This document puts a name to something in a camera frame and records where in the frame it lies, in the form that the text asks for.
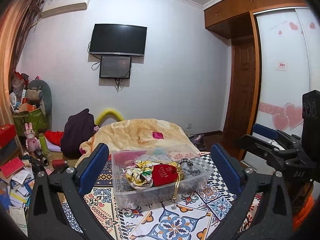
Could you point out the red plastic bag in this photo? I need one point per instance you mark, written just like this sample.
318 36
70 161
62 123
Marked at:
18 82

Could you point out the purple grey bag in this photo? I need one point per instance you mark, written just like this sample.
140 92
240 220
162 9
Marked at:
196 142

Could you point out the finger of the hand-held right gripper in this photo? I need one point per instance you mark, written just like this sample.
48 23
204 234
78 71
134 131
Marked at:
257 143
265 131

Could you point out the floral scrunchie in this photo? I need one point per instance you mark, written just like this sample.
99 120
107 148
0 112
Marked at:
138 175

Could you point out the red cylinder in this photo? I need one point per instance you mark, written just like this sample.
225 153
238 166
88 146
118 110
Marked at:
60 164

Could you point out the red book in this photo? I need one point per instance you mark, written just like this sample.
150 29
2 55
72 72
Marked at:
12 167

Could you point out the red velvet pouch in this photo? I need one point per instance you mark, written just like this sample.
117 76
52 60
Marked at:
163 175

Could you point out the grey plush toy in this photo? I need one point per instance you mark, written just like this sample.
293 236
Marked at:
41 95

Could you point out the white wall outlet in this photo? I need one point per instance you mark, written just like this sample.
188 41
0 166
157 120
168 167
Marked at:
189 125

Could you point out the patterned bed sheet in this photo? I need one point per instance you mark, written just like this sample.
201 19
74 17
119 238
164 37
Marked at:
175 222

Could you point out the red gift box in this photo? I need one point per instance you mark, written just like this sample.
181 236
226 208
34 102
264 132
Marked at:
7 133

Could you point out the pink rabbit toy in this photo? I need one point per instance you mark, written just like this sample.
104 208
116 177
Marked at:
31 140

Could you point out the black flashlight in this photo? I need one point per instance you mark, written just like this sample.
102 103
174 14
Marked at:
42 158

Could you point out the orange striped curtain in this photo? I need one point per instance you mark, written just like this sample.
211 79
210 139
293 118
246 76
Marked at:
10 42

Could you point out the clear plastic storage box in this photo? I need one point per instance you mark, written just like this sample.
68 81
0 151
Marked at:
140 195

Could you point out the dark purple jacket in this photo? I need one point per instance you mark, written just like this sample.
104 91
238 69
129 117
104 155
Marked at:
76 132

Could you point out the green bag of items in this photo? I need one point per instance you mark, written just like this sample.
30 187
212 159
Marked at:
32 122

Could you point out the black wall television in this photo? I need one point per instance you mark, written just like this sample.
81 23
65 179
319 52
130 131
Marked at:
117 40

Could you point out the green bottle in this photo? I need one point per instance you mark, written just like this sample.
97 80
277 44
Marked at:
42 142

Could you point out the white air conditioner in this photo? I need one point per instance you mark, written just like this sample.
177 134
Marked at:
65 6

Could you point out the red cloth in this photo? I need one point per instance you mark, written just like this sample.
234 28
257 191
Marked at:
55 137

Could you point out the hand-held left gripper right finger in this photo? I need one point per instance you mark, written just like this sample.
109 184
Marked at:
226 170

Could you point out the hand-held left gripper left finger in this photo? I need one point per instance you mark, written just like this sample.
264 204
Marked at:
93 170

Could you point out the white sliding wardrobe door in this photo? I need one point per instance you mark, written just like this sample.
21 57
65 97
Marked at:
282 55

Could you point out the wooden door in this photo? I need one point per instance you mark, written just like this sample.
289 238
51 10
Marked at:
242 92

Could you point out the small black monitor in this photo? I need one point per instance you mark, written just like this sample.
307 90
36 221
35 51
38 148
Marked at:
115 67

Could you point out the wooden overhead cabinet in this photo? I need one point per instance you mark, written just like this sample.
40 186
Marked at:
240 7

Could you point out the silver glitter cloth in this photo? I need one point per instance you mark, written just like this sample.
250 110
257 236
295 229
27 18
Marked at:
190 171

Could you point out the yellow blanket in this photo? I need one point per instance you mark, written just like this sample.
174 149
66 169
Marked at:
140 132

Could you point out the pile of papers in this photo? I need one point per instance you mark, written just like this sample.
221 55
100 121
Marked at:
17 192

